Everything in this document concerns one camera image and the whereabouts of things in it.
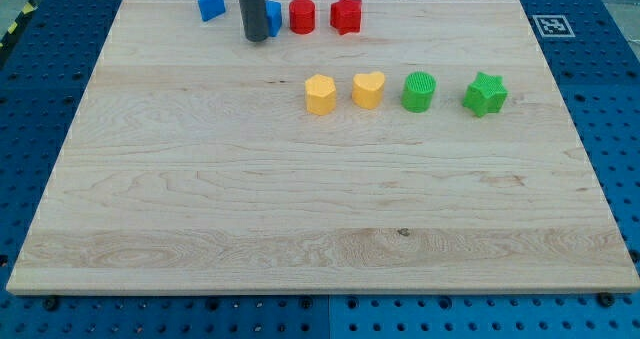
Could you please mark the blue cube block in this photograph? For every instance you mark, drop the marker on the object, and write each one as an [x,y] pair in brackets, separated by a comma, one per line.
[274,17]

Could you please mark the wooden board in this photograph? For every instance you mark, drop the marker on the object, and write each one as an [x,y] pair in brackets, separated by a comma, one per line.
[192,166]

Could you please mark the black bolt front right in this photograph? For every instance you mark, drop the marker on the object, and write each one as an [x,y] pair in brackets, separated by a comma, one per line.
[606,299]

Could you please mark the red cylinder block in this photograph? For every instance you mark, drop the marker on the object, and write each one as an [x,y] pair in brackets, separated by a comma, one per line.
[302,16]

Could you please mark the black bolt front left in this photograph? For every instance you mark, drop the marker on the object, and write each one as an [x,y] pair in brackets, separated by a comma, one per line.
[50,303]

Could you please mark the yellow hexagon block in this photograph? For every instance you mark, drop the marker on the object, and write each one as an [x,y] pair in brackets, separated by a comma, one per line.
[320,94]

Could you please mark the green star block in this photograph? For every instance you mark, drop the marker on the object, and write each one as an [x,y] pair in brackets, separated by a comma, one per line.
[485,94]

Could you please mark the blue triangle block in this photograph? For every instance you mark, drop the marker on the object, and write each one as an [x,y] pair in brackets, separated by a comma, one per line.
[210,9]

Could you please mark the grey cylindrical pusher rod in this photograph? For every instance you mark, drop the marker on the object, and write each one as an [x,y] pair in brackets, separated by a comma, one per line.
[254,19]

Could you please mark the white fiducial marker tag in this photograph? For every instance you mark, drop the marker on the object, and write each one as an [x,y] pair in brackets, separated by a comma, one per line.
[553,26]

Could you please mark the black bolt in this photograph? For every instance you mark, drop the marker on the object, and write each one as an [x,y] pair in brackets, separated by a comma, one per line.
[606,299]
[50,303]

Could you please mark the yellow heart block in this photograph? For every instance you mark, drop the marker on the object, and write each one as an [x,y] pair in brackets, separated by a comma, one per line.
[368,89]

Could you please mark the red star block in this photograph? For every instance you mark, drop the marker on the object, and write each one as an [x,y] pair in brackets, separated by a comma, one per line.
[346,16]

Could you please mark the green cylinder block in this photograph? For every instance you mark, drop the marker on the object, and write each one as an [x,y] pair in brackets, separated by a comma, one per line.
[418,91]

